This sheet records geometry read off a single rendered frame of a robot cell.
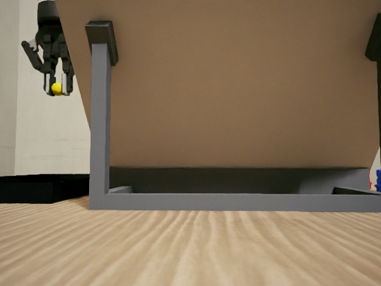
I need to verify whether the blue plug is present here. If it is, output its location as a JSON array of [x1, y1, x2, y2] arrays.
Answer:
[[375, 170, 381, 192]]

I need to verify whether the yellow ball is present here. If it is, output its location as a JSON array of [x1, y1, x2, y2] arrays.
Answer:
[[51, 83, 63, 96]]

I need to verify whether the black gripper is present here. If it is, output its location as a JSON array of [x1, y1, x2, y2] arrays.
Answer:
[[21, 0, 75, 96]]

